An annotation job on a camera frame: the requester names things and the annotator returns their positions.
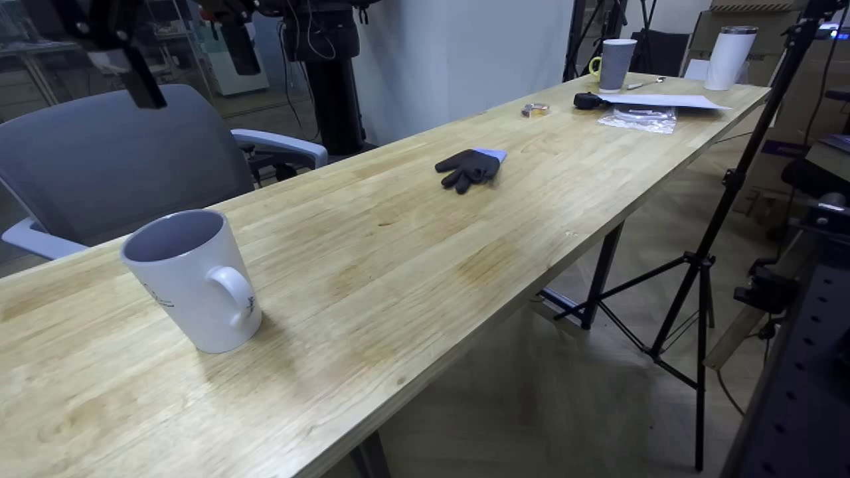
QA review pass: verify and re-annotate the black work glove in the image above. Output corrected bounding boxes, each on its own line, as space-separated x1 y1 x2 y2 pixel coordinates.
436 148 508 193

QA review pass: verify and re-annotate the black table leg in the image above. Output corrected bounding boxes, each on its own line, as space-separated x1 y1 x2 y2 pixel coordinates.
581 222 624 330

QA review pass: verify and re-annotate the grey paper cup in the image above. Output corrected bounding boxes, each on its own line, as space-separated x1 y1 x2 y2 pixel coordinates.
601 41 637 91

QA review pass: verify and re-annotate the clear plastic bag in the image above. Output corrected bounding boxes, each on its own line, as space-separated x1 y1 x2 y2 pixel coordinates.
601 110 677 133

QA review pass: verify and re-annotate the small black round object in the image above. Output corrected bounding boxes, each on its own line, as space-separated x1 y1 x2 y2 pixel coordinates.
573 94 608 112

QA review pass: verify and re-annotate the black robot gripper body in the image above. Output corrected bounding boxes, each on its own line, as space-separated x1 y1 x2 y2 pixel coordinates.
50 0 254 50

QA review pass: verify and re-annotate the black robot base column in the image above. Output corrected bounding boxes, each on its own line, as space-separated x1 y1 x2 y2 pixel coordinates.
254 0 377 157

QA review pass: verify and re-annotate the grey office chair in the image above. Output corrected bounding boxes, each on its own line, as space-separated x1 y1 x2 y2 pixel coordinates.
0 86 330 261

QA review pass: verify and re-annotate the white tumbler cup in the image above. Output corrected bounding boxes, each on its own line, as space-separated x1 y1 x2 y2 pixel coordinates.
705 26 758 91

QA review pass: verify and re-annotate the white ceramic mug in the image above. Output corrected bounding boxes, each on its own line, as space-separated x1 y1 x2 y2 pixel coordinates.
122 209 262 354

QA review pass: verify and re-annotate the black perforated equipment rack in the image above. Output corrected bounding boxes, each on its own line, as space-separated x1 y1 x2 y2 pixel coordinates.
721 136 850 478

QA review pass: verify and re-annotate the black camera tripod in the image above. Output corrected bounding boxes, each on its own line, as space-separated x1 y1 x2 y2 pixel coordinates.
539 0 848 472

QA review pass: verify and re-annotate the white paper sheet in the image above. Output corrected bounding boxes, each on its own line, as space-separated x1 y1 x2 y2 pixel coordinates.
601 94 726 112

